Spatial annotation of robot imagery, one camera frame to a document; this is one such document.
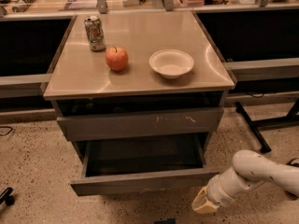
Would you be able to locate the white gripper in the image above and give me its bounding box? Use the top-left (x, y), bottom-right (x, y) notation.
top-left (192, 167), bottom-right (263, 214)

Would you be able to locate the grey drawer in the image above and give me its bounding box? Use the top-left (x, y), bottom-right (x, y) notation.
top-left (71, 133), bottom-right (219, 196)
top-left (57, 107), bottom-right (224, 142)

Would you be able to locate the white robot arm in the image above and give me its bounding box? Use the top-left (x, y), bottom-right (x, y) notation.
top-left (192, 150), bottom-right (299, 214)

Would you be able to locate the grey top drawer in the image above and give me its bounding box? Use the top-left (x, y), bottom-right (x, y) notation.
top-left (57, 107), bottom-right (224, 142)

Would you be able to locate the grey drawer cabinet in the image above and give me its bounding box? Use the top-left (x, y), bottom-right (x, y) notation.
top-left (42, 10), bottom-right (236, 198)

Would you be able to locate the black metal stand base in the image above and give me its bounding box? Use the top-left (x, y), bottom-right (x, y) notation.
top-left (235, 99), bottom-right (299, 153)

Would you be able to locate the white paper bowl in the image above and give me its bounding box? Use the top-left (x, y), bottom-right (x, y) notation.
top-left (149, 49), bottom-right (194, 79)

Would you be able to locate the red apple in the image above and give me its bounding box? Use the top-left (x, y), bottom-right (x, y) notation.
top-left (106, 47), bottom-right (129, 72)

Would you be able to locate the black chair caster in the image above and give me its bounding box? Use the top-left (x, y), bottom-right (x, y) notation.
top-left (0, 187), bottom-right (15, 206)

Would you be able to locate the crushed green soda can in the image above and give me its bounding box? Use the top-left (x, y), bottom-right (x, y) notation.
top-left (84, 15), bottom-right (106, 51)

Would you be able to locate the black coiled tool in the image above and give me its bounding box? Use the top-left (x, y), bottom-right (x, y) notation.
top-left (12, 0), bottom-right (36, 13)

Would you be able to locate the black floor cable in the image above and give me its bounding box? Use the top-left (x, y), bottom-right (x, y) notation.
top-left (0, 125), bottom-right (14, 137)

